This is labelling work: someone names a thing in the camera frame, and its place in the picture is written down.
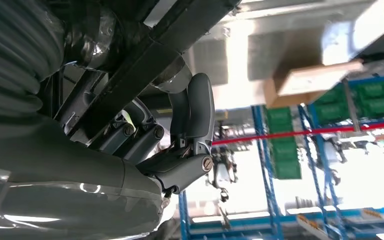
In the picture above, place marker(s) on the brown cardboard box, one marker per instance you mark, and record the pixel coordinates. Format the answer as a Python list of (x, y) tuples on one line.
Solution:
[(311, 82)]

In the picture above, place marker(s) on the tall blue storage rack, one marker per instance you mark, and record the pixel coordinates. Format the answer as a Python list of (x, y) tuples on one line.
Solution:
[(261, 149)]

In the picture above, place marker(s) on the red barrier belt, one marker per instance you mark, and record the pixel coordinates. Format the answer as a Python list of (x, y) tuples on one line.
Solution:
[(278, 134)]

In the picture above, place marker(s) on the white orange label plate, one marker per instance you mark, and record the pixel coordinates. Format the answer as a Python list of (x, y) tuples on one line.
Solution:
[(311, 225)]

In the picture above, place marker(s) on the blue workbench frame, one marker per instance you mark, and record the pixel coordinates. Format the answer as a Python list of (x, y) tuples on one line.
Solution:
[(183, 215)]

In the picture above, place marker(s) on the green storage bin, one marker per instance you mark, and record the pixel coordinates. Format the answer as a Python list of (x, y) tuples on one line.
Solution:
[(279, 119), (376, 99), (286, 159), (332, 106)]

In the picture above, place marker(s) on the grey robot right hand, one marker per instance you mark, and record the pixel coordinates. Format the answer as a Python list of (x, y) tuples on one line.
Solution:
[(62, 185)]

